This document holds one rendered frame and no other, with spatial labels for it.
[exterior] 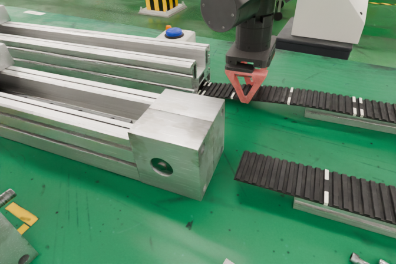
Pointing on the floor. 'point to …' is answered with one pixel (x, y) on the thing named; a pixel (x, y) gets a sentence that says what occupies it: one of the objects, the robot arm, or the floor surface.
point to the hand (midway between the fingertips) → (248, 91)
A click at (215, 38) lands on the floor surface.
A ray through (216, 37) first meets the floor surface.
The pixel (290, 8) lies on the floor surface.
